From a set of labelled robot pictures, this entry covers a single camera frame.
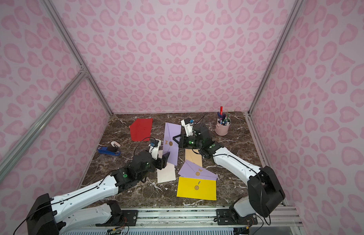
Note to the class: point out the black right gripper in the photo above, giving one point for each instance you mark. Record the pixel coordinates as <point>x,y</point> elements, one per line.
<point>184,141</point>

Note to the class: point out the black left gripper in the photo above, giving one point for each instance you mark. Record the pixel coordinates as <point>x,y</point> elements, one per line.
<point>160,161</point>

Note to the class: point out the lilac envelope with butterfly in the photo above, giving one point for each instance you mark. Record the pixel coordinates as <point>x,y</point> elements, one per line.
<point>169,145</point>

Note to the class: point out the red envelope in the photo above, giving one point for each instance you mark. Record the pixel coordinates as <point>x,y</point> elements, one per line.
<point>141,129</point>

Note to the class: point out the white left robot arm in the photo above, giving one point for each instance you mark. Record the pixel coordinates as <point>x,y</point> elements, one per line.
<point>40,220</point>

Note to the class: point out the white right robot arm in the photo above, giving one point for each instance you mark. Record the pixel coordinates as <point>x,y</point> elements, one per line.
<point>265,192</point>

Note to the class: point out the cream white envelope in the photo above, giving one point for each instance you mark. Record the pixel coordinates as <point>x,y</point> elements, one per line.
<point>166,174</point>

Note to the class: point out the tan kraft envelope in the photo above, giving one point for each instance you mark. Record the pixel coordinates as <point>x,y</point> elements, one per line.
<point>193,157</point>

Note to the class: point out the yellow envelope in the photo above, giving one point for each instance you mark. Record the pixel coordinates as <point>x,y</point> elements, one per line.
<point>197,189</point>

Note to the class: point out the pink pen cup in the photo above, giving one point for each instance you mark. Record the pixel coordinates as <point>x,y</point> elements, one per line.
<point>222,126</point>

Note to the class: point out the white tape dispenser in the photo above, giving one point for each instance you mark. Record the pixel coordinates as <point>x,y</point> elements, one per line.
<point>115,144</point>

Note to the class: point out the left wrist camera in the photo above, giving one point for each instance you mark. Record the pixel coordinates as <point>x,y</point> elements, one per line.
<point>154,146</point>

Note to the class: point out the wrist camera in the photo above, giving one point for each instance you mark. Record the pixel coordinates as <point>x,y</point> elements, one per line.
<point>188,124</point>
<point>154,146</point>

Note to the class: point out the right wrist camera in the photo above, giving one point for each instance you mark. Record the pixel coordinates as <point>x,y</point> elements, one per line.
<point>188,124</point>

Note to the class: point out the aluminium mounting rail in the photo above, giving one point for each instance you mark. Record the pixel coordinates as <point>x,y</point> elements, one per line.
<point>162,218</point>

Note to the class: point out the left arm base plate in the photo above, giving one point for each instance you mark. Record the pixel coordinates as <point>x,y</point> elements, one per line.
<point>126,217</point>

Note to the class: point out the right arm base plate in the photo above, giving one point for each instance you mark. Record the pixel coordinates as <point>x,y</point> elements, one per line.
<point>229,216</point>

